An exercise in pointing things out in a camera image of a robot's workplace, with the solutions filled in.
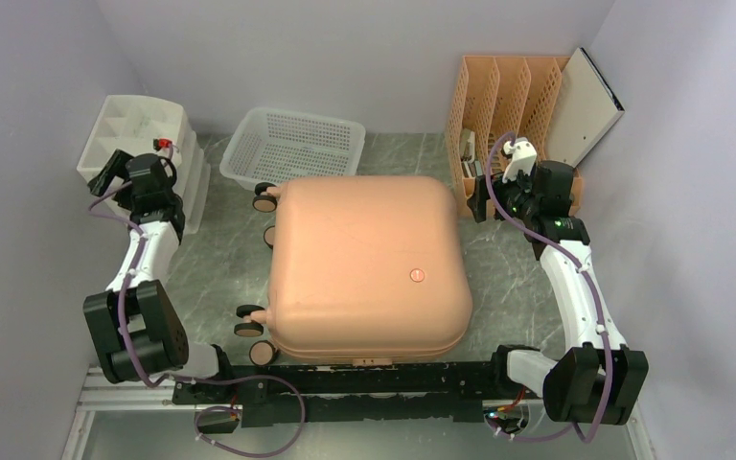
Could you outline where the black suitcase wheel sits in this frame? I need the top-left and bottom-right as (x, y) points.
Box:
(252, 182), (280, 213)
(234, 304), (279, 366)

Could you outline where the pink hard-shell suitcase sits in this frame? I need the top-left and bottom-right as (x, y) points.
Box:
(249, 175), (473, 362)

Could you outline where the white flat board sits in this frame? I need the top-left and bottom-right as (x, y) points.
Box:
(545, 47), (625, 167)

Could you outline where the white plastic mesh basket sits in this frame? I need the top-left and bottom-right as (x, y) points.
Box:
(219, 107), (366, 191)

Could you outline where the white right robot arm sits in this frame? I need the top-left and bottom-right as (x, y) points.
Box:
(468, 158), (650, 444)

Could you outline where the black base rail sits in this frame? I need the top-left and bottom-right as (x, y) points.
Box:
(172, 357), (537, 427)

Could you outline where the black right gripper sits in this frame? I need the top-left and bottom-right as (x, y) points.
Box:
(467, 162), (541, 222)

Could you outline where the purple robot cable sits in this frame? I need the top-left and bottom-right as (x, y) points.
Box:
(86, 177), (306, 459)

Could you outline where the orange plastic file rack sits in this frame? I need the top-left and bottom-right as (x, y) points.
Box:
(445, 56), (570, 218)

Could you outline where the white plastic drawer organizer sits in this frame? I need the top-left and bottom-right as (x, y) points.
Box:
(77, 95), (210, 235)

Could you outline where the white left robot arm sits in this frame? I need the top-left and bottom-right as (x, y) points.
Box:
(82, 149), (189, 387)

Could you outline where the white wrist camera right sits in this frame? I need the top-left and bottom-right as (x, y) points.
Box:
(502, 137), (538, 182)

